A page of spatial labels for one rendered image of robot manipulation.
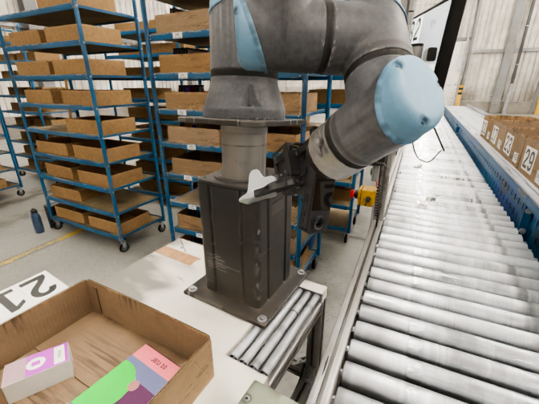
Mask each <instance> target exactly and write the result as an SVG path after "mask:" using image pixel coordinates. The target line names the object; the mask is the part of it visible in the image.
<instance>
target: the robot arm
mask: <svg viewBox="0 0 539 404"><path fill-rule="evenodd" d="M209 37H210V70H211V83H210V86H209V90H208V93H207V96H206V100H205V105H203V117H205V118H213V119H251V120H282V119H285V118H286V109H285V107H284V103H283V101H282V96H281V93H280V91H279V87H278V72H281V73H300V74H319V75H343V80H344V85H345V93H346V102H345V103H344V104H343V105H342V106H341V107H340V108H339V109H338V110H337V111H336V112H335V113H333V114H332V115H331V116H330V117H329V118H328V119H327V120H326V121H325V122H324V123H323V124H321V125H320V126H319V127H317V126H313V127H312V128H311V129H310V130H309V132H310V138H309V139H308V140H306V141H305V142H304V143H299V142H295V143H289V142H285V143H284V144H283V145H282V146H281V147H280V148H279V149H278V150H277V151H276V152H275V153H274V154H273V160H274V171H275V175H278V176H279V180H277V179H276V177H274V176H267V177H264V176H263V175H262V174H261V173H260V172H259V171H258V170H257V169H255V170H252V171H251V173H250V174H249V185H248V192H247V193H246V194H244V195H243V196H242V197H241V198H240V199H239V202H241V203H244V204H252V203H253V202H258V201H260V200H264V199H268V198H272V197H275V196H277V194H278V193H279V192H282V194H283V195H285V196H302V210H301V215H300V221H299V226H298V227H299V228H300V229H301V230H302V231H303V232H306V233H308V234H315V233H324V232H326V230H327V225H328V220H329V215H330V206H331V202H332V197H333V192H334V184H335V180H343V179H346V178H348V177H350V176H352V175H354V174H355V173H357V172H359V171H361V170H363V169H364V168H366V167H367V166H368V165H370V164H373V163H374V162H376V161H377V160H380V159H382V158H383V157H384V156H387V155H389V154H391V153H392V152H394V151H396V150H398V149H399V148H401V147H403V146H405V145H407V144H411V143H414V142H415V141H416V140H418V139H419V138H420V137H421V136H422V135H424V134H425V133H427V132H429V131H430V130H432V129H433V128H434V127H435V126H436V125H437V124H438V123H439V122H440V120H441V118H442V116H443V113H444V93H443V90H442V87H440V85H439V84H438V83H437V81H438V78H437V77H436V74H435V73H434V71H433V70H432V69H431V68H430V67H429V66H428V65H427V64H426V63H425V62H424V61H423V60H422V59H420V58H418V57H415V56H414V53H413V50H412V45H411V39H410V35H409V32H408V28H407V15H406V12H405V9H404V8H403V6H402V4H401V1H400V0H210V1H209ZM292 145H296V146H292ZM282 149H283V152H282V153H281V154H280V155H279V156H277V154H278V153H279V152H280V151H281V150H282Z"/></svg>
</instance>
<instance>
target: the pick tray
mask: <svg viewBox="0 0 539 404"><path fill-rule="evenodd" d="M65 342H68V344H69V346H70V349H71V354H72V357H73V364H74V378H73V377H71V378H68V379H67V380H64V381H62V382H60V383H57V384H55V385H53V386H50V387H48V388H46V389H45V390H41V391H39V392H38V393H35V394H32V395H30V396H28V397H26V398H23V399H21V400H19V401H17V402H14V403H12V404H69V403H70V402H72V401H73V400H74V399H75V398H77V397H78V396H80V395H81V394H82V393H83V392H84V391H85V390H87V389H88V388H90V387H91V386H92V385H94V384H95V383H96V382H97V381H98V380H100V379H101V378H102V377H104V376H105V375H106V374H108V373H109V372H111V371H112V370H113V369H115V368H116V367H117V366H118V365H119V364H120V363H122V362H123V361H125V360H126V359H127V358H129V357H130V356H131V355H133V354H134V353H135V352H136V351H137V350H139V349H140V348H141V347H143V346H144V345H146V344H148V345H150V346H151V347H152V348H154V349H155V350H157V351H158V352H160V353H161V354H163V355H164V356H165V357H167V358H168V359H170V360H171V361H173V362H175V363H176V364H177V365H178V366H180V367H181V368H180V369H179V370H178V371H177V372H176V373H175V374H174V375H173V376H172V378H171V379H170V380H169V381H168V382H167V383H166V384H165V385H164V386H163V387H162V389H161V390H160V391H159V392H158V393H157V394H156V395H155V396H154V397H153V398H152V399H151V400H150V401H149V403H148V404H193V403H194V402H195V400H196V399H197V398H198V396H199V395H200V394H201V392H202V391H203V390H204V389H205V387H206V386H207V385H208V384H209V383H210V382H211V380H212V379H213V377H214V368H213V351H212V342H211V339H210V336H209V335H208V334H207V333H204V332H202V331H200V330H199V329H196V328H194V327H192V326H190V325H188V324H186V323H184V322H182V321H180V320H177V319H176V318H174V317H171V316H169V315H167V314H166V313H163V312H161V311H159V310H157V309H154V308H153V307H151V306H149V305H146V304H144V303H142V302H140V301H137V300H135V299H133V298H131V297H129V296H126V295H124V294H122V293H120V292H117V291H115V290H114V289H111V288H108V287H107V286H105V285H101V284H100V283H98V282H96V281H93V280H91V279H88V280H82V281H80V282H78V283H77V284H75V285H72V286H71V287H69V288H67V289H65V290H63V291H62V292H60V293H57V294H56V295H54V296H53V297H50V298H48V299H46V300H45V301H43V302H41V303H39V304H37V305H36V306H34V307H32V308H30V309H28V310H26V311H25V312H23V313H20V314H19V315H17V316H15V317H13V318H11V319H10V320H8V321H5V322H4V323H2V324H1V325H0V404H8V401H7V400H6V397H5V394H4V393H3V391H2V379H3V374H4V368H5V365H8V364H10V363H12V362H16V361H18V360H20V359H23V358H26V357H29V356H31V355H33V354H36V353H39V352H42V351H44V350H46V349H50V348H52V347H55V346H57V345H61V344H63V343H65Z"/></svg>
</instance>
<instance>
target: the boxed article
mask: <svg viewBox="0 0 539 404"><path fill-rule="evenodd" d="M71 377H73V378H74V364H73V357H72V354H71V349H70V346H69V344H68V342H65V343H63V344H61V345H57V346H55V347H52V348H50V349H46V350H44V351H42V352H39V353H36V354H33V355H31V356H29V357H26V358H23V359H20V360H18V361H16V362H12V363H10V364H8V365H5V368H4V374H3V379H2V391H3V393H4V394H5V397H6V400H7V401H8V404H12V403H14V402H17V401H19V400H21V399H23V398H26V397H28V396H30V395H32V394H35V393H38V392H39V391H41V390H45V389H46V388H48V387H50V386H53V385H55V384H57V383H60V382H62V381H64V380H67V379H68V378H71Z"/></svg>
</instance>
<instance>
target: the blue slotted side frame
mask: <svg viewBox="0 0 539 404"><path fill-rule="evenodd" d="M444 109H445V110H444V117H445V118H446V120H447V121H448V123H449V124H450V125H451V127H452V129H453V131H454V132H455V133H456V127H457V124H458V125H459V126H460V128H459V131H458V136H457V137H458V138H459V140H460V142H461V143H462V145H463V146H464V148H465V150H466V151H468V154H469V155H470V157H472V160H473V162H474V163H475V165H476V166H477V168H479V170H480V172H481V173H482V174H481V175H482V176H484V177H483V178H485V180H486V181H487V183H486V184H489V187H490V188H491V190H492V191H493V193H492V194H496V195H495V198H498V202H500V206H502V207H504V211H506V212H507V216H510V221H512V222H514V228H518V226H519V223H520V221H521V217H522V214H523V211H524V208H525V205H526V206H527V207H528V208H529V209H530V210H531V212H532V215H531V218H530V221H529V225H528V228H527V230H526V233H525V237H524V239H523V241H525V242H527V245H528V248H529V249H532V253H533V256H534V258H537V259H538V262H539V223H538V222H539V207H538V206H537V205H536V204H535V203H534V202H533V201H532V200H531V199H530V198H529V196H528V195H527V194H526V193H525V192H524V191H523V190H522V189H521V188H520V187H519V186H518V184H517V183H516V182H515V181H514V180H513V179H512V178H511V177H510V176H509V175H508V174H507V172H506V171H505V170H504V169H503V168H502V167H501V166H500V165H499V164H498V163H497V162H496V161H495V160H494V159H493V158H492V157H491V156H490V155H489V154H488V153H487V152H486V151H485V149H484V148H483V147H482V146H481V145H480V144H479V143H478V142H477V141H476V140H475V139H474V138H473V136H472V135H471V134H470V133H469V132H468V131H467V130H466V129H465V128H464V127H463V126H462V124H461V123H460V122H459V121H458V120H457V119H456V118H455V117H454V116H453V115H452V114H451V112H450V111H449V110H448V109H447V108H446V107H444ZM463 131H464V133H463ZM477 147H478V150H476V148H477ZM504 180H505V181H506V182H505V184H504V183H503V182H504ZM523 206H524V207H523ZM513 210H514V211H513ZM517 214H518V215H517ZM530 234H531V235H530ZM535 242H536V244H535Z"/></svg>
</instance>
